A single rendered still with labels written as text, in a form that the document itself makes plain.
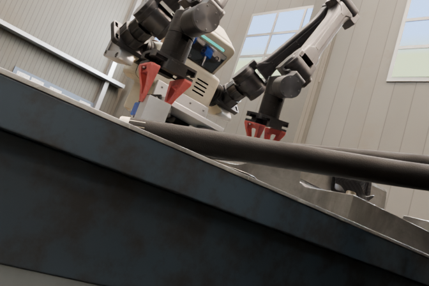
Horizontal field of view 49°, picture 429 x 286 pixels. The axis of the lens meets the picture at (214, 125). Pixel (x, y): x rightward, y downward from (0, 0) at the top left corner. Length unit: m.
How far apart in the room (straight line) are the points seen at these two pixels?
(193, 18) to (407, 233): 0.54
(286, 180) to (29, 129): 0.59
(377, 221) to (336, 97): 4.61
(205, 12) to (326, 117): 4.51
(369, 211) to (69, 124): 0.56
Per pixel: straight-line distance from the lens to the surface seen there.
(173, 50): 0.94
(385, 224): 0.85
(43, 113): 0.36
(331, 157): 0.54
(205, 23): 0.90
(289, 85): 1.17
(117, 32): 1.40
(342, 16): 1.51
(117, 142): 0.38
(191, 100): 1.49
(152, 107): 0.91
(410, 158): 0.64
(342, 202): 0.78
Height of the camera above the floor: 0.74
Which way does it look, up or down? 12 degrees up
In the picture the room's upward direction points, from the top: 19 degrees clockwise
